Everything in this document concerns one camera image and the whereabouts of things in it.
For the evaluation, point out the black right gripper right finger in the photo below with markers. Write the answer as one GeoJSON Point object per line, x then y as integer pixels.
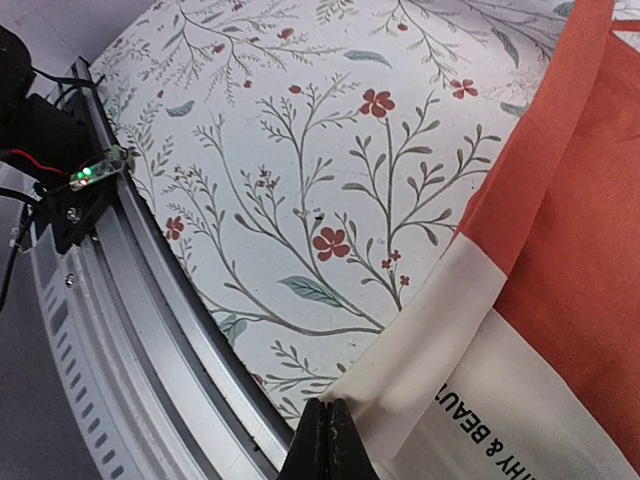
{"type": "Point", "coordinates": [347, 456]}

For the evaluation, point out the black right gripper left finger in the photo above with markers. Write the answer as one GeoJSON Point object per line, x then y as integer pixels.
{"type": "Point", "coordinates": [306, 458]}

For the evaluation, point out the red and white underwear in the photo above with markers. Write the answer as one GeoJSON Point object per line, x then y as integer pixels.
{"type": "Point", "coordinates": [518, 358]}

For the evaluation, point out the floral patterned table mat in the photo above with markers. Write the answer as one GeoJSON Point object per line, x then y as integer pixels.
{"type": "Point", "coordinates": [309, 161]}

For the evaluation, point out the aluminium front rail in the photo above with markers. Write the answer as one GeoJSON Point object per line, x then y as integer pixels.
{"type": "Point", "coordinates": [154, 386]}

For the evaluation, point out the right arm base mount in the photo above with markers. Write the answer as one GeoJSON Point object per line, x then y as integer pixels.
{"type": "Point", "coordinates": [65, 145]}

